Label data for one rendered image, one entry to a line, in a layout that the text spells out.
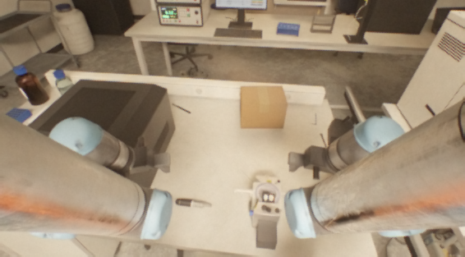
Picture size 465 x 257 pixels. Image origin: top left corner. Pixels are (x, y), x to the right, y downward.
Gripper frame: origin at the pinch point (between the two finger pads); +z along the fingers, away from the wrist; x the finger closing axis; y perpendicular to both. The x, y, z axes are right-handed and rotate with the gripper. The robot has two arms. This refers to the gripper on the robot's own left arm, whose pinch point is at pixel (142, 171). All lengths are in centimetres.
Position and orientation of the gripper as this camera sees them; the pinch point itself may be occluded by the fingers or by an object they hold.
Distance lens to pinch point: 73.7
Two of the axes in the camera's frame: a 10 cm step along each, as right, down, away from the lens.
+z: 0.6, 4.3, 9.0
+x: -9.8, 1.9, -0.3
